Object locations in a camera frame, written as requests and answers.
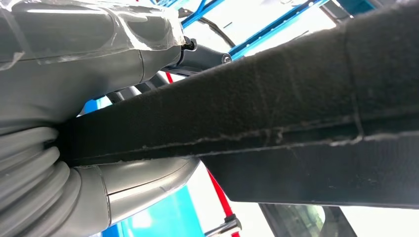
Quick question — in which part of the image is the red barrier belt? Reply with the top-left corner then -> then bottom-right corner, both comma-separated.
165,72 -> 241,237

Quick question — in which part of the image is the blue metal shelf rack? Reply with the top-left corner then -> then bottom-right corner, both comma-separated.
78,0 -> 377,237

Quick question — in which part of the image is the chrome stanchion post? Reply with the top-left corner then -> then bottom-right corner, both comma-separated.
204,214 -> 243,237

